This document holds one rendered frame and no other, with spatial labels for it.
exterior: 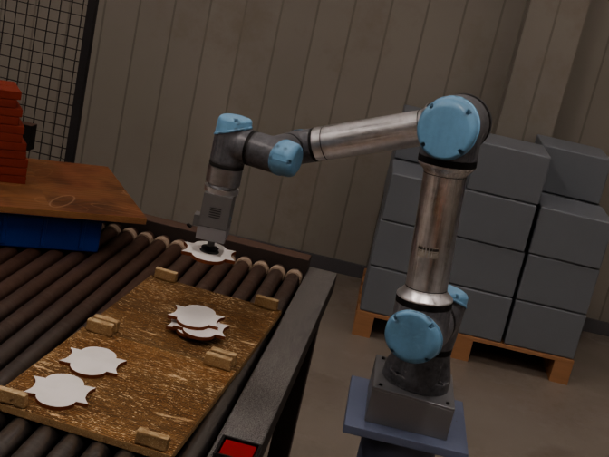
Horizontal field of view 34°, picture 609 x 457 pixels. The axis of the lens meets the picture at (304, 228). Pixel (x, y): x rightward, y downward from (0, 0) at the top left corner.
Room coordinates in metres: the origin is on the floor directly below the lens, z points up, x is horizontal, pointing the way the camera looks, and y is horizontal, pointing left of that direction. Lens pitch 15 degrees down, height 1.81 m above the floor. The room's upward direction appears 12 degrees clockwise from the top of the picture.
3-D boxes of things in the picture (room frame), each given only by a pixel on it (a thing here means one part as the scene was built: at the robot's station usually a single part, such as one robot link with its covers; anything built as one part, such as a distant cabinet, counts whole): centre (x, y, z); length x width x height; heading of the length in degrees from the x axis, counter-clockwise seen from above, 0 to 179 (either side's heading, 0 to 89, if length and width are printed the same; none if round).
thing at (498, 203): (5.14, -0.92, 0.55); 1.10 x 0.74 x 1.10; 87
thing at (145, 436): (1.58, 0.18, 0.95); 0.06 x 0.02 x 0.03; 81
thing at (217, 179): (2.12, 0.19, 1.30); 0.08 x 0.08 x 0.05
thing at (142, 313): (2.20, 0.21, 0.93); 0.41 x 0.35 x 0.02; 171
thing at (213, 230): (2.12, 0.20, 1.22); 0.10 x 0.09 x 0.16; 90
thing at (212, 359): (1.96, 0.12, 0.95); 0.06 x 0.02 x 0.03; 81
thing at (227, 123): (2.12, 0.19, 1.38); 0.09 x 0.08 x 0.11; 71
